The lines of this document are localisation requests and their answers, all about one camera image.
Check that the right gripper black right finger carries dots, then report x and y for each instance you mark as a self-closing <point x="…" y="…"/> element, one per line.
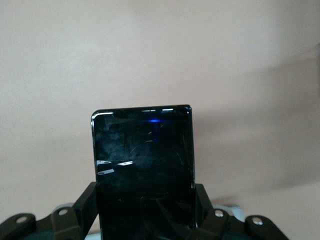
<point x="207" y="217"/>

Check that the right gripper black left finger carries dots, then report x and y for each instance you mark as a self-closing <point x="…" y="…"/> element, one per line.
<point x="82" y="210"/>

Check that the long black slab phone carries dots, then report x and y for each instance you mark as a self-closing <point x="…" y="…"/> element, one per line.
<point x="145" y="175"/>

